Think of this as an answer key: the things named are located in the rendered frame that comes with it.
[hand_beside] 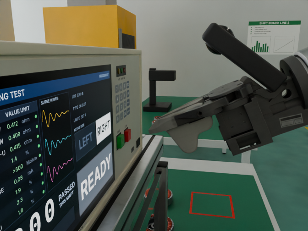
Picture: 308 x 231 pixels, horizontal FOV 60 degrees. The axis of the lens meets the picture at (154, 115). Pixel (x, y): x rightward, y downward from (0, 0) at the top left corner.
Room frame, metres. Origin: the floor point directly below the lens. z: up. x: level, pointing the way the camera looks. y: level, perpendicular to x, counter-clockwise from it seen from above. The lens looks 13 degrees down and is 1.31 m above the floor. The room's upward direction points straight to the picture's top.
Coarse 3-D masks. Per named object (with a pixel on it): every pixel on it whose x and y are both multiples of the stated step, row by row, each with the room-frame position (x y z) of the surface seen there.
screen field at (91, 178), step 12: (108, 144) 0.34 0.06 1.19; (96, 156) 0.30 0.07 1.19; (108, 156) 0.34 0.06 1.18; (84, 168) 0.27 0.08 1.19; (96, 168) 0.30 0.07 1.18; (108, 168) 0.34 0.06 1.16; (84, 180) 0.27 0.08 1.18; (96, 180) 0.30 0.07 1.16; (84, 192) 0.27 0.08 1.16; (96, 192) 0.30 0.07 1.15; (84, 204) 0.26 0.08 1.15
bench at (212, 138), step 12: (156, 96) 3.57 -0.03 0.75; (168, 96) 3.57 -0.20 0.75; (144, 120) 2.25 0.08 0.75; (216, 120) 2.25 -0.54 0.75; (144, 132) 1.87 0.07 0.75; (204, 132) 1.87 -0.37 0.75; (216, 132) 1.87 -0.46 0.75; (168, 144) 1.75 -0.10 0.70; (204, 144) 1.70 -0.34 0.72; (216, 144) 1.69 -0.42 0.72
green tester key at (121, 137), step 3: (120, 135) 0.39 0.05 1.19; (123, 135) 0.39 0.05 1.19; (117, 138) 0.38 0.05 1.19; (120, 138) 0.38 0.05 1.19; (123, 138) 0.39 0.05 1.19; (117, 141) 0.38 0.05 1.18; (120, 141) 0.38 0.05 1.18; (123, 141) 0.39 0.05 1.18; (117, 144) 0.38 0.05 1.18; (120, 144) 0.38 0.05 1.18; (123, 144) 0.39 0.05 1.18; (117, 147) 0.38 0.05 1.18; (120, 147) 0.38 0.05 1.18
